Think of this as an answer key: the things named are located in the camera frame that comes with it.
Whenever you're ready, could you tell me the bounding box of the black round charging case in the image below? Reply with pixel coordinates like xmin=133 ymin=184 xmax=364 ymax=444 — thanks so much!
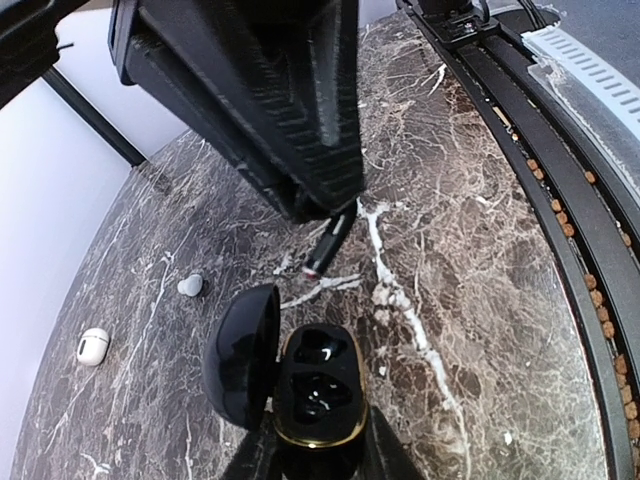
xmin=202 ymin=284 xmax=369 ymax=450

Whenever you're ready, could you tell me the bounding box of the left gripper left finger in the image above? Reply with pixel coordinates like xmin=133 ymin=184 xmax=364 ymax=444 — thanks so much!
xmin=227 ymin=431 xmax=278 ymax=480

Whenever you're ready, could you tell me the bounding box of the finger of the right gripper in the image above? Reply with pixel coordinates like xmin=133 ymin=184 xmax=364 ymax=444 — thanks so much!
xmin=124 ymin=37 xmax=310 ymax=224
xmin=139 ymin=1 xmax=364 ymax=210

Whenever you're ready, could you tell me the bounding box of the black stem earbud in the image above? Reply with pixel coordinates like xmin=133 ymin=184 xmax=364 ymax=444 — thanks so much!
xmin=303 ymin=202 xmax=357 ymax=279

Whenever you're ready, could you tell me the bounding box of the right black frame post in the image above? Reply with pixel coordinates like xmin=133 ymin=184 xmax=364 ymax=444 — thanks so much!
xmin=43 ymin=67 xmax=146 ymax=168

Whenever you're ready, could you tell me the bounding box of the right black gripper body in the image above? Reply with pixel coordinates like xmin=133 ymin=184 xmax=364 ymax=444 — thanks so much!
xmin=0 ymin=0 xmax=151 ymax=109

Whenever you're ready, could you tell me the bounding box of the white bud earbud right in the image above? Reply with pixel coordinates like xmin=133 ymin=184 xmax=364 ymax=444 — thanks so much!
xmin=177 ymin=273 xmax=204 ymax=298

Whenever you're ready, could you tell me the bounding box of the beige gold-rimmed charging case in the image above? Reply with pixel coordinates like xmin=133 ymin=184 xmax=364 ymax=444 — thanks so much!
xmin=76 ymin=327 xmax=111 ymax=367

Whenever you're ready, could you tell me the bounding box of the black front table rail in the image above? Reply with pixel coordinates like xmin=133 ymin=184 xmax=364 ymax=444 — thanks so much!
xmin=399 ymin=1 xmax=639 ymax=479

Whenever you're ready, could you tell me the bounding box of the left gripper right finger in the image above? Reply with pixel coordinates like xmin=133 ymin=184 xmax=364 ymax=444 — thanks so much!
xmin=367 ymin=406 xmax=424 ymax=480

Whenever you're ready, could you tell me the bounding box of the white slotted cable duct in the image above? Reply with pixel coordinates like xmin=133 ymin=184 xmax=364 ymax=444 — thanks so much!
xmin=521 ymin=26 xmax=639 ymax=137

